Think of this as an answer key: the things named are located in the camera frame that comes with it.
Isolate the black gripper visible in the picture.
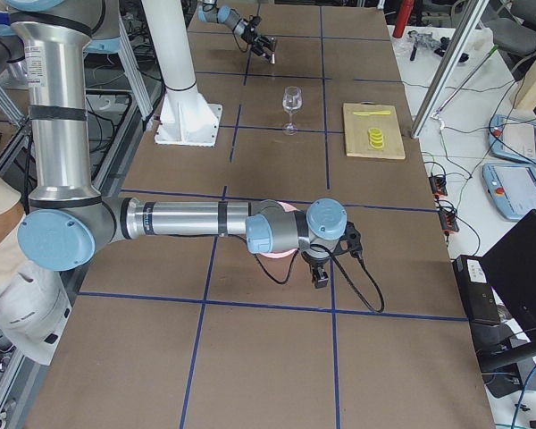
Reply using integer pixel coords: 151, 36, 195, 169
302, 248, 330, 289
240, 16, 277, 60

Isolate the steel jigger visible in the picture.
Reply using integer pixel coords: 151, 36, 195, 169
270, 38, 278, 64

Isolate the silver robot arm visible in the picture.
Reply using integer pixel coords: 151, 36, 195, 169
8, 1, 348, 288
197, 1, 277, 64

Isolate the clear wine glass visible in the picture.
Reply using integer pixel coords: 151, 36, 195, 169
282, 86, 303, 135

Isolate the pink bowl of ice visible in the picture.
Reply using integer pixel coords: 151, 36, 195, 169
259, 200, 298, 258

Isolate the yellow plastic knife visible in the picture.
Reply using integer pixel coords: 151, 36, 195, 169
352, 110, 391, 117

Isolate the bamboo cutting board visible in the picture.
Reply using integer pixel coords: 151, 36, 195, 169
343, 103, 406, 160

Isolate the red fire extinguisher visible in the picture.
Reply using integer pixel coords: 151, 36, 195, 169
392, 0, 415, 38

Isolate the black box device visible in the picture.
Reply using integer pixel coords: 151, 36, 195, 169
453, 255, 500, 326

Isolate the black monitor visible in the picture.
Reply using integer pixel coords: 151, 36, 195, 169
479, 209, 536, 372

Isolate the near teach pendant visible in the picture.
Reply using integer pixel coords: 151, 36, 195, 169
482, 163, 536, 222

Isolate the teach pendant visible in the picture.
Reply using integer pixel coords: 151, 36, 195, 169
482, 163, 536, 222
489, 114, 536, 164

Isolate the metal rod tool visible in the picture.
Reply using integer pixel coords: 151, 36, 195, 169
431, 45, 498, 121

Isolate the far teach pendant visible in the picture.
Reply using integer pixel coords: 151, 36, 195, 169
489, 114, 536, 164

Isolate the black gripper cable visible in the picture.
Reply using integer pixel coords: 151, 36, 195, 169
252, 245, 385, 314

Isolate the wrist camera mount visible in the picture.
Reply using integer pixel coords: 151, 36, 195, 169
333, 222, 363, 260

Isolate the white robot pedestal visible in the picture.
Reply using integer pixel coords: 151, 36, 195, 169
142, 0, 222, 147

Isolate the aluminium frame post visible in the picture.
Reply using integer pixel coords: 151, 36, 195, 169
411, 0, 489, 139

